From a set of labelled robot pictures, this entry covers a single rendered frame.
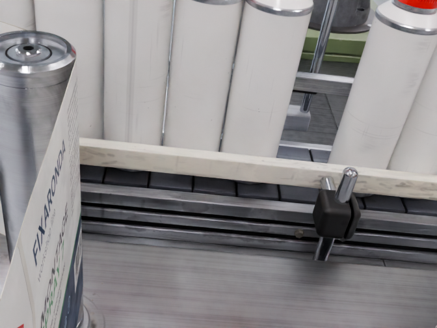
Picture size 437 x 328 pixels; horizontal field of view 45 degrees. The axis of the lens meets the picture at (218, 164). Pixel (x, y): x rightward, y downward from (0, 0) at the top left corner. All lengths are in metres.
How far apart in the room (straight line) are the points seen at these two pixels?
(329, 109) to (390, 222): 0.28
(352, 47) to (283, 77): 0.46
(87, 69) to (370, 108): 0.23
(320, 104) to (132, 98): 0.36
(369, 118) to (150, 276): 0.21
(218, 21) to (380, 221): 0.22
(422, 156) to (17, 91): 0.36
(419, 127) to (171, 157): 0.21
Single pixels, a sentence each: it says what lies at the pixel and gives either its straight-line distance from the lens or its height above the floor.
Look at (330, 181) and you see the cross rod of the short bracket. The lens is 0.45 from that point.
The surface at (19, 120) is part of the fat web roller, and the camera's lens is 0.23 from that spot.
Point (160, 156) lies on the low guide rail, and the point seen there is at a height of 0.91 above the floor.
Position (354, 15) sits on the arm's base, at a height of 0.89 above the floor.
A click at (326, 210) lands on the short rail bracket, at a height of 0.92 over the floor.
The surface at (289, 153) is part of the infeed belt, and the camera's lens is 0.52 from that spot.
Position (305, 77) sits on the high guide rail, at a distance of 0.48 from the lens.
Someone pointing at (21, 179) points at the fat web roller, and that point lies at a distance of 0.25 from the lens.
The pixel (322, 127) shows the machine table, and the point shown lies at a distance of 0.68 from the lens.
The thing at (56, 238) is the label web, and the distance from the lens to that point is 0.20.
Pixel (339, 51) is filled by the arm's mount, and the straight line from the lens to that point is 0.86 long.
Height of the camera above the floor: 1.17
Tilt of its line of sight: 36 degrees down
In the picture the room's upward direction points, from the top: 9 degrees clockwise
